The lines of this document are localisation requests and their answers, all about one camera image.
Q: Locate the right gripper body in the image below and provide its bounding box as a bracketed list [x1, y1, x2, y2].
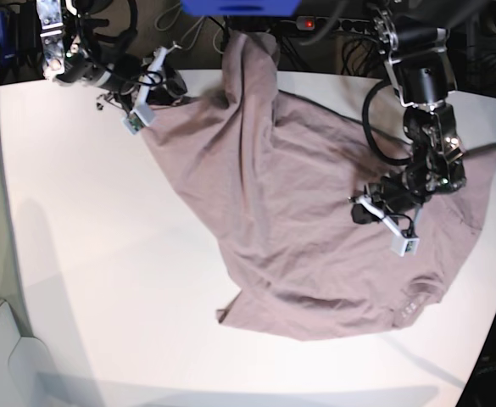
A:
[96, 44, 187, 113]

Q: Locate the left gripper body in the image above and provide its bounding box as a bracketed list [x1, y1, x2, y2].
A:
[348, 171, 426, 227]

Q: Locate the mauve pink t-shirt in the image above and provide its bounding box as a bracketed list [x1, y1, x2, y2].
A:
[141, 32, 496, 341]

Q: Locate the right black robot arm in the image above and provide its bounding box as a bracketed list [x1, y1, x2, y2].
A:
[36, 1, 187, 113]

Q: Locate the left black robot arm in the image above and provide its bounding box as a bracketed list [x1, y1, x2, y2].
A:
[351, 1, 466, 225]

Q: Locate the blue plastic bin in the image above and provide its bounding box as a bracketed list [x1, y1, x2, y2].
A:
[181, 0, 301, 17]

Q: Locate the black power strip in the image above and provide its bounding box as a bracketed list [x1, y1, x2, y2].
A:
[295, 16, 372, 35]

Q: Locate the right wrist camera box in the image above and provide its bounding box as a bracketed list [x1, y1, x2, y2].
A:
[122, 104, 155, 135]

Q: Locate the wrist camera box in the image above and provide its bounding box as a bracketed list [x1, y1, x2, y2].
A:
[391, 235, 420, 257]
[122, 104, 155, 135]

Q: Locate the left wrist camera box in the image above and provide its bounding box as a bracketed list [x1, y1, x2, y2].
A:
[391, 235, 420, 257]

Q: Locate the white looped cable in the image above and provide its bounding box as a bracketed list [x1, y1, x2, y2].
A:
[180, 16, 231, 55]

